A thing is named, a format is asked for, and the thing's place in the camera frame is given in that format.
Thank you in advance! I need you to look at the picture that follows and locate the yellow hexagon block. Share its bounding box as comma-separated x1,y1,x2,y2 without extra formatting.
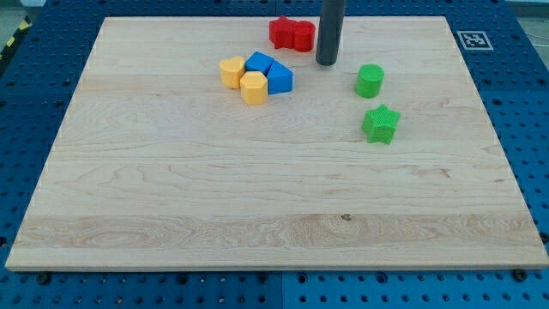
240,71,268,105

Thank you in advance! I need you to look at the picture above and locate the green star block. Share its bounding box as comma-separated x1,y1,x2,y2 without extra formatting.
361,104,401,144

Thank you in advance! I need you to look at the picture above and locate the blue cube block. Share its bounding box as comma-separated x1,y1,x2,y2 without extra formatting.
244,51,275,76

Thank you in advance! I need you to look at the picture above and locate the yellow heart block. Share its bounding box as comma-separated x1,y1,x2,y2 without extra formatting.
219,56,245,89

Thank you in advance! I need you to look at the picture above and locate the red cylinder block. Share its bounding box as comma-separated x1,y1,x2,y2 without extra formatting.
293,21,316,52

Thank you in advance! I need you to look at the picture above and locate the black board stop bolt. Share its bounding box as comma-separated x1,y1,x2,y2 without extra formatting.
35,272,51,285
512,269,528,282

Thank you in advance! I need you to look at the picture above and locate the black board stop bolt left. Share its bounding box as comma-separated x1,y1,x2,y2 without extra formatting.
35,272,51,285

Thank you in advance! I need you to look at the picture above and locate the light wooden board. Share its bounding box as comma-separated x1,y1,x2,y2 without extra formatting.
6,16,548,271

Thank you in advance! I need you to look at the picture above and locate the blue triangle block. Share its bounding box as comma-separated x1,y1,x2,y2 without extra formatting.
267,61,293,94

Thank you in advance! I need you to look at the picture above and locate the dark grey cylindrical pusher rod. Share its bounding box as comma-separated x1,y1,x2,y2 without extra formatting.
316,0,347,66

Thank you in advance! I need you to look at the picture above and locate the black board stop bolt right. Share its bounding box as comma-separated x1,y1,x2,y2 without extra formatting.
512,269,528,282

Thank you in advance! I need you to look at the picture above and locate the white fiducial marker tag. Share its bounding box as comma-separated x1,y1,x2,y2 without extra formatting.
457,30,493,51

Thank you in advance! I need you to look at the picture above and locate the green cylinder block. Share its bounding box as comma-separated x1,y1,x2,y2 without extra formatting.
354,64,384,98

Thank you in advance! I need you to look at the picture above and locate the red star block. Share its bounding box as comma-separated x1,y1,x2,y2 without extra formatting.
268,15,297,49

